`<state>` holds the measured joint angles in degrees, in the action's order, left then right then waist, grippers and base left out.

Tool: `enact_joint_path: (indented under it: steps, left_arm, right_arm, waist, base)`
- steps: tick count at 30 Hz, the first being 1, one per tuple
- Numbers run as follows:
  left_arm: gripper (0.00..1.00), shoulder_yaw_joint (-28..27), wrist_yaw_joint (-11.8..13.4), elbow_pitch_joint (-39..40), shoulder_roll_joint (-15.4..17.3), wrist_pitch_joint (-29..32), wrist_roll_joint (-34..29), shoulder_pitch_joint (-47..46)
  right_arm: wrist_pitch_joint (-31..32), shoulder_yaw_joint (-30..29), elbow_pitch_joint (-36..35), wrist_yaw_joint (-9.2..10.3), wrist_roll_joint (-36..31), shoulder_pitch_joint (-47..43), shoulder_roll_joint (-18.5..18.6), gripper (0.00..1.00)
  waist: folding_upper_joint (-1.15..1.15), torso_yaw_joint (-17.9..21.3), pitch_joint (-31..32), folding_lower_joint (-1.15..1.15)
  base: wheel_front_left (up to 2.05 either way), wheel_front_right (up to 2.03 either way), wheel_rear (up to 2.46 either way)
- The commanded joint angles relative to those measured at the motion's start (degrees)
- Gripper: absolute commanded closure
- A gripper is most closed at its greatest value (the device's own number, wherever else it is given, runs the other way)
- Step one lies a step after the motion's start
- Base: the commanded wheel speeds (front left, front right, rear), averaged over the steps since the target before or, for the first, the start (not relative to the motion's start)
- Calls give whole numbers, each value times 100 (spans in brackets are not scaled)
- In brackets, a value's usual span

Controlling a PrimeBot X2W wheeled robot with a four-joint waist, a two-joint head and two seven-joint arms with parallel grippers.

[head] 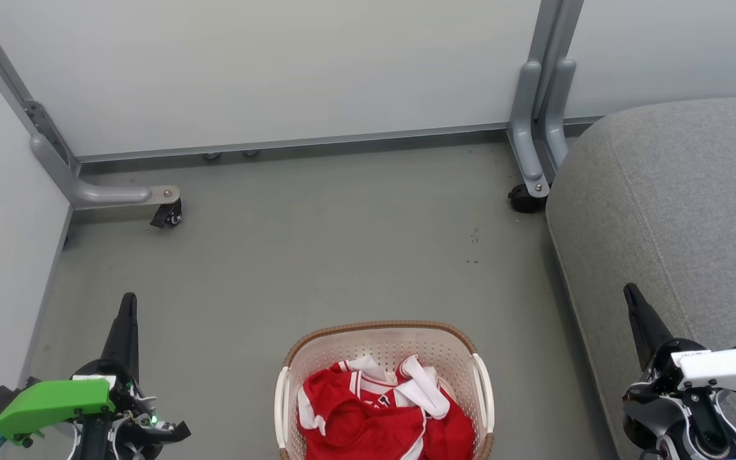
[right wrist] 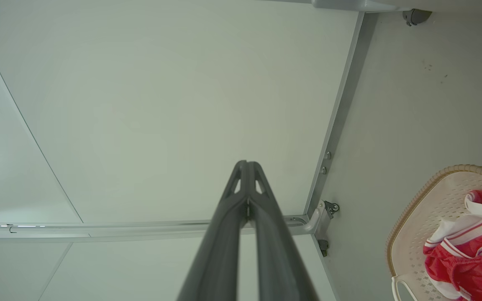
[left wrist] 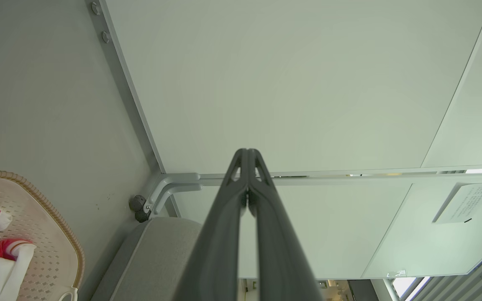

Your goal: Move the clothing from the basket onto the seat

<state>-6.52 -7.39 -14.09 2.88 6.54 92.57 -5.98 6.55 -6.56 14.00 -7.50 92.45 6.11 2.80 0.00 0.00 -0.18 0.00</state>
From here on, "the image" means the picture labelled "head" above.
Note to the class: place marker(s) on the black caster wheel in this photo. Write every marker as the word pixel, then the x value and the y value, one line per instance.
pixel 524 199
pixel 167 216

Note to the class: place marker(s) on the grey double partition post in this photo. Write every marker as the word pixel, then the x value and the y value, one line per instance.
pixel 537 115

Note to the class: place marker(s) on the grey partition frame with casters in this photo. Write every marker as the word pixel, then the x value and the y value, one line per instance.
pixel 55 166

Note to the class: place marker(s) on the white perforated laundry basket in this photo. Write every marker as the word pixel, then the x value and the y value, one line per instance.
pixel 393 342

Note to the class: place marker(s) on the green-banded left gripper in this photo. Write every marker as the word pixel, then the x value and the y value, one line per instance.
pixel 55 399

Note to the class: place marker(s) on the red and white garment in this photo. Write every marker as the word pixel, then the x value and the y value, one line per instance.
pixel 355 428

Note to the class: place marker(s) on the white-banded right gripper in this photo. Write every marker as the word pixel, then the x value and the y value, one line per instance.
pixel 719 370

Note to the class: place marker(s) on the grey fabric sofa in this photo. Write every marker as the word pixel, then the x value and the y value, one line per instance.
pixel 694 211

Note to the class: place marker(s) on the grey partition bottom rail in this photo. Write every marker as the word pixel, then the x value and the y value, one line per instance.
pixel 317 142

